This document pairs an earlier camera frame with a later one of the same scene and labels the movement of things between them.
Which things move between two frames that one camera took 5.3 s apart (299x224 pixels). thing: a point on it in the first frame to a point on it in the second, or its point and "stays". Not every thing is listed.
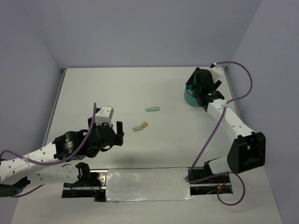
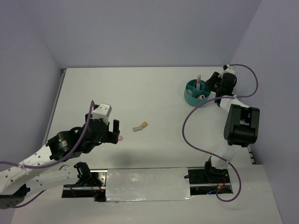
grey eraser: (137, 128) stays
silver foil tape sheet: (134, 185) stays
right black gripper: (215, 84) to (210, 82)
